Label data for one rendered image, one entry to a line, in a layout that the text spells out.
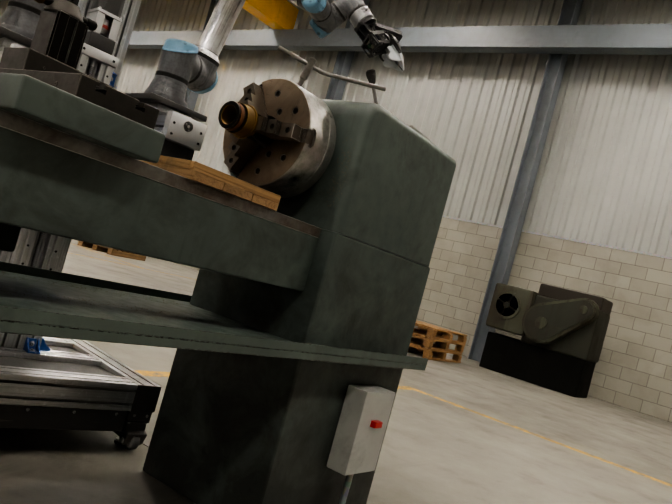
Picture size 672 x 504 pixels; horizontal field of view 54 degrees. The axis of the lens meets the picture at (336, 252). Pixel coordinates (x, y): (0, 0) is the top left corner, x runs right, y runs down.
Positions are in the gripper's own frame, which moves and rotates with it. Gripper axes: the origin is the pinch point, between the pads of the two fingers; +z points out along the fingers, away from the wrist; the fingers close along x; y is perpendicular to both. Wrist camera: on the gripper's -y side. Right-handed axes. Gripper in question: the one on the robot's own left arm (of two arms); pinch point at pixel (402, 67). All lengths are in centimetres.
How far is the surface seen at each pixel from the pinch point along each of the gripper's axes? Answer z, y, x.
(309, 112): 15, 60, 10
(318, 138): 21, 59, 6
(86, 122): 19, 129, 30
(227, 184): 28, 95, 8
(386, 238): 48, 36, -17
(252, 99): 2, 67, 1
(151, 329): 52, 127, 7
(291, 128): 17, 66, 7
